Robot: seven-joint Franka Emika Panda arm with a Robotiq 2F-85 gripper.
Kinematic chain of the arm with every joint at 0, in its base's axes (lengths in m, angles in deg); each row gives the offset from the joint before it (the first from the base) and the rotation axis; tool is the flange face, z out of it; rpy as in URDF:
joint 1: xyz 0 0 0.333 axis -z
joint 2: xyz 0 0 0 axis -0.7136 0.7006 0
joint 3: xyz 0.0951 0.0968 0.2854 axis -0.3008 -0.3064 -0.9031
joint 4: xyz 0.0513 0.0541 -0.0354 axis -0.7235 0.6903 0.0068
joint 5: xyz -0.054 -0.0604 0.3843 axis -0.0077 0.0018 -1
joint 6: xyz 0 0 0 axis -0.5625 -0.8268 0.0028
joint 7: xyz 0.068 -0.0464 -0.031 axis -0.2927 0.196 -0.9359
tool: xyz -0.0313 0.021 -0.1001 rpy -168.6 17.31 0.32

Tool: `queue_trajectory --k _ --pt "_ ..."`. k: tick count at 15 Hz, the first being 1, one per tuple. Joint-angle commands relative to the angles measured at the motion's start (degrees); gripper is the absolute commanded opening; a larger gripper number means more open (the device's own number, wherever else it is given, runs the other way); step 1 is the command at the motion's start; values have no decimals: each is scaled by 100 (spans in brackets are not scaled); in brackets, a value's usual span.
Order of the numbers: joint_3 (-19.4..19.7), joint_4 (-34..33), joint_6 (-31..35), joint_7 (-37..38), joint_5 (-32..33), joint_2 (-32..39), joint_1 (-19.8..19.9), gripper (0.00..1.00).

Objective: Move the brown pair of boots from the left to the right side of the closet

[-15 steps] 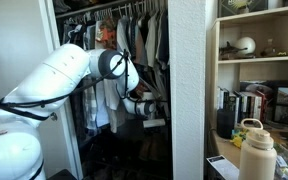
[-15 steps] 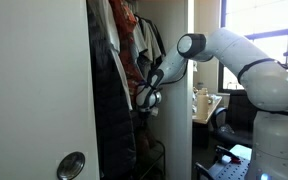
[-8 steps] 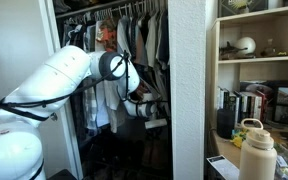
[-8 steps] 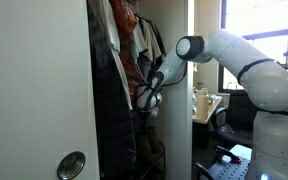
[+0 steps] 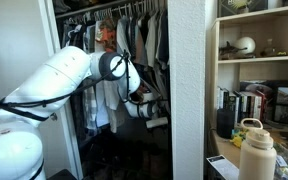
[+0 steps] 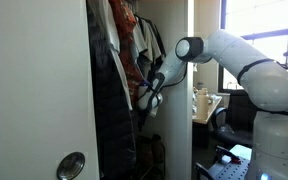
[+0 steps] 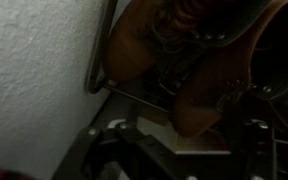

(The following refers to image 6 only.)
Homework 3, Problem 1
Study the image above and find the cream water bottle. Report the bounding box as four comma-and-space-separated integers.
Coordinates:
195, 87, 211, 122

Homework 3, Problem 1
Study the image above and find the white long shirt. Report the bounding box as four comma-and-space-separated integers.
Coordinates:
96, 0, 134, 112

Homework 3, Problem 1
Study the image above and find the blue window frame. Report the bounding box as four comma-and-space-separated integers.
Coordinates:
218, 0, 288, 95

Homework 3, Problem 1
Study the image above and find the black shirt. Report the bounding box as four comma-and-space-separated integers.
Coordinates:
149, 19, 168, 58

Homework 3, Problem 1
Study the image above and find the round metal door pull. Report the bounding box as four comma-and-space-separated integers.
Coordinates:
56, 151, 86, 180

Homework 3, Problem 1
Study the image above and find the perforated mounting plate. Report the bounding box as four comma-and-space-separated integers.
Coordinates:
197, 153, 252, 180

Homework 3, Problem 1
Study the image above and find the light wood desk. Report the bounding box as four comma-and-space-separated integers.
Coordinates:
191, 94, 224, 125

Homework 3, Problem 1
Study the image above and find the pale blue shirt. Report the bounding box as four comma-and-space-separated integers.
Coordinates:
131, 18, 152, 69

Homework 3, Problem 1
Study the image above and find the dark office chair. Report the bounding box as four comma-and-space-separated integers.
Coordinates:
210, 94, 257, 148

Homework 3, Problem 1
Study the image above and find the orange floral shirt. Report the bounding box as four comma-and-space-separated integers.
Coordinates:
109, 0, 146, 102

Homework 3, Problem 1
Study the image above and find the brown leather boot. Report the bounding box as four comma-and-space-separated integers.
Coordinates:
151, 133, 166, 165
136, 135, 154, 168

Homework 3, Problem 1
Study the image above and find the white short shirt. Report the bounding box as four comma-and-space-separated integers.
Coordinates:
146, 19, 164, 68

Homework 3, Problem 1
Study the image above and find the white closet door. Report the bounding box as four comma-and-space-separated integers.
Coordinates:
0, 0, 101, 180

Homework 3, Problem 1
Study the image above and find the black puffer jacket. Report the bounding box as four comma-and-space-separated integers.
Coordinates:
86, 0, 139, 180

